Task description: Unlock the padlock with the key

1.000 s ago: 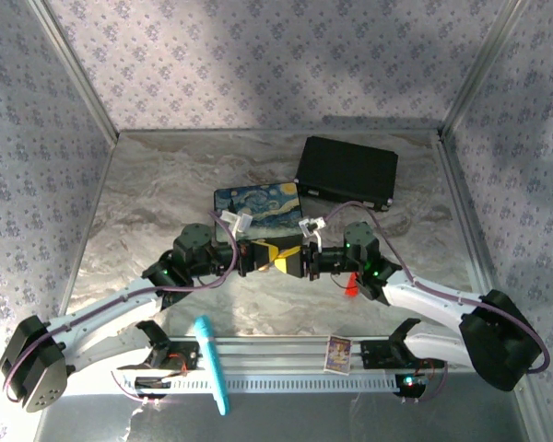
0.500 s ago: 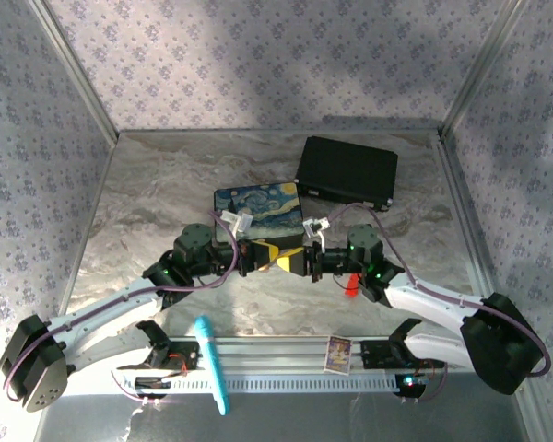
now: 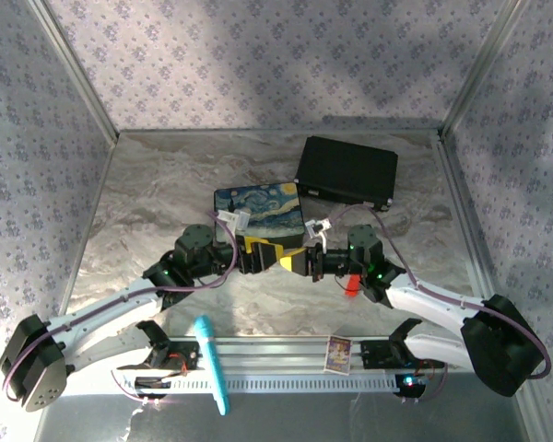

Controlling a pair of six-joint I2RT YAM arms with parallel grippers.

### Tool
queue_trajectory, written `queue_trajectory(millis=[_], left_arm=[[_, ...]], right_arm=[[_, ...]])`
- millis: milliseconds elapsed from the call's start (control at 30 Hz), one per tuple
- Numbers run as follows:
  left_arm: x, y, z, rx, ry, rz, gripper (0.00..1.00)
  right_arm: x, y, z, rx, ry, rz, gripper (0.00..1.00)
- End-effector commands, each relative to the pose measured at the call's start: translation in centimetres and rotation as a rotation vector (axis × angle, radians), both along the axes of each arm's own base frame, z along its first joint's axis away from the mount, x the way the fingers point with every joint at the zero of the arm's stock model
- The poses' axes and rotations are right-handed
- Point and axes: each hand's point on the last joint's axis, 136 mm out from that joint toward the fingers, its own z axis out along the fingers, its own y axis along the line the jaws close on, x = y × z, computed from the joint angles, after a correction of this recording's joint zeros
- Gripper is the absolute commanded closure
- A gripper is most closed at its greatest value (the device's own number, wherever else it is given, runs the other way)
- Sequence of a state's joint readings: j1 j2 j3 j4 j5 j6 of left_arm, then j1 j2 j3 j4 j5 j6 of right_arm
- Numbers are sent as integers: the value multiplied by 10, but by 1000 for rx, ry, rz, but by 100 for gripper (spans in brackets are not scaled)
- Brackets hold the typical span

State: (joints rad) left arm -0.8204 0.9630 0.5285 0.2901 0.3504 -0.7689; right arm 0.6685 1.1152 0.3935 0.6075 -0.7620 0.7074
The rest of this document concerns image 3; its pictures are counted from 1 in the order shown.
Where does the starry night painted box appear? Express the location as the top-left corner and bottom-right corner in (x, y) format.
(213, 181), (307, 250)

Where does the black hard case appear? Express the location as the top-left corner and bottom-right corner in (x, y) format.
(293, 135), (400, 213)

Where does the small picture card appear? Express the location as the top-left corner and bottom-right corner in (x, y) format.
(323, 334), (353, 377)

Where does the light blue marker pen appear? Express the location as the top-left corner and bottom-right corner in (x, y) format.
(192, 315), (231, 417)

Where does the grey metal sheet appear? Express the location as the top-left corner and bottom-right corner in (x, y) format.
(32, 393), (532, 442)

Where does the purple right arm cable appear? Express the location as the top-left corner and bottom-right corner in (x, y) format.
(324, 204), (552, 380)

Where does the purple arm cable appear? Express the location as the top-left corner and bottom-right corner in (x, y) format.
(324, 204), (552, 380)
(2, 209), (239, 402)

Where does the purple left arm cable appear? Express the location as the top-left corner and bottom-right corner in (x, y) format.
(2, 209), (239, 402)

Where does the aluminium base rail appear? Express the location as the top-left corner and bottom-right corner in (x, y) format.
(165, 335), (397, 373)

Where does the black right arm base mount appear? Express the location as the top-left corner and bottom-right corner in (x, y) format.
(359, 317), (443, 400)

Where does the aluminium side rail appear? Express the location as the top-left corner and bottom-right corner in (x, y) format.
(54, 135), (121, 323)
(436, 132), (506, 305)

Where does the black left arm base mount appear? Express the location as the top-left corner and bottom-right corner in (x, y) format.
(114, 320), (202, 400)

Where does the white slotted cable duct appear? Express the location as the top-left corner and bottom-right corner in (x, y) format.
(119, 373), (428, 395)

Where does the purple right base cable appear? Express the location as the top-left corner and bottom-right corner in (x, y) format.
(398, 361), (449, 407)

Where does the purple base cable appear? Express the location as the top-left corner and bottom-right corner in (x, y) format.
(110, 366), (166, 409)
(398, 361), (449, 407)

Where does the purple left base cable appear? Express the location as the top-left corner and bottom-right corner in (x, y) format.
(110, 366), (166, 409)

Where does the aluminium frame post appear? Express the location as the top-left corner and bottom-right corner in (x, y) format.
(440, 0), (523, 137)
(26, 0), (121, 140)

